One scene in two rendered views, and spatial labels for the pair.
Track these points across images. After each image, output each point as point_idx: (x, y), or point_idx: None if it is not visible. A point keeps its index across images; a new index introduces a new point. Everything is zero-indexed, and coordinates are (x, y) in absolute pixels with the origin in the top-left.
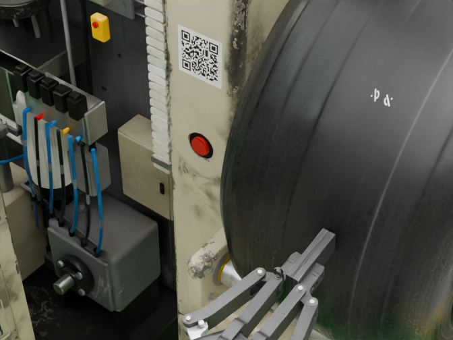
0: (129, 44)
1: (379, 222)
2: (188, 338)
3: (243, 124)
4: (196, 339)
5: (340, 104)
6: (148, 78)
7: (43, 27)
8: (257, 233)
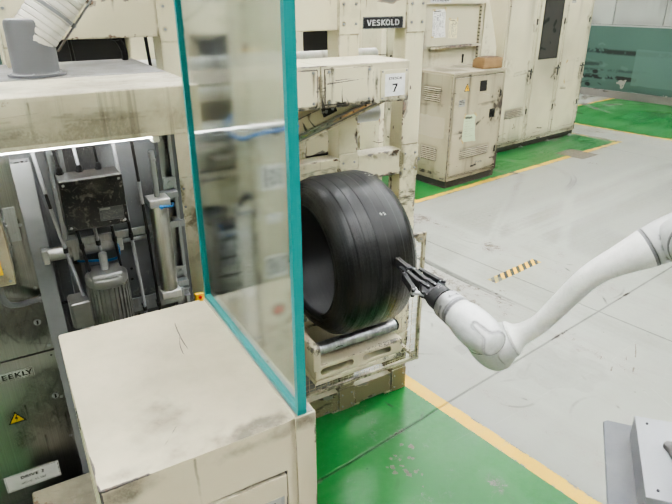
0: None
1: (405, 245)
2: None
3: (351, 249)
4: (421, 290)
5: (375, 222)
6: None
7: None
8: (373, 281)
